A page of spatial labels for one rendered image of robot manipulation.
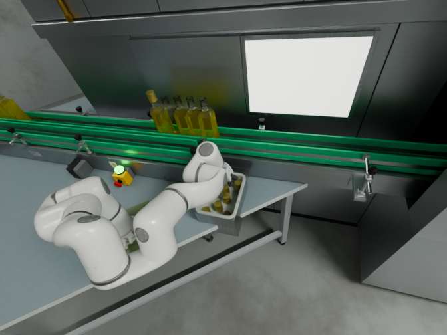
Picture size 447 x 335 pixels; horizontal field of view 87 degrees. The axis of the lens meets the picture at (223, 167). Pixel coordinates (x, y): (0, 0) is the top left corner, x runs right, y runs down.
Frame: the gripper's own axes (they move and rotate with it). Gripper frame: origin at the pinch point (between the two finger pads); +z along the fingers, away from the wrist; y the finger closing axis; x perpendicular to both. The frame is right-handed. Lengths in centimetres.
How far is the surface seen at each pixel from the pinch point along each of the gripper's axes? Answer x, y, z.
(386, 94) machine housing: -36, -58, -15
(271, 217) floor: -7, -17, 90
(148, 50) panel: -41, 34, -33
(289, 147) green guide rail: -15.1, -25.8, -6.5
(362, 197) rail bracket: 0, -53, -1
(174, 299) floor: 59, 36, 73
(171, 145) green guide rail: -13.8, 28.0, -2.2
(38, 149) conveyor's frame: -6, 110, 0
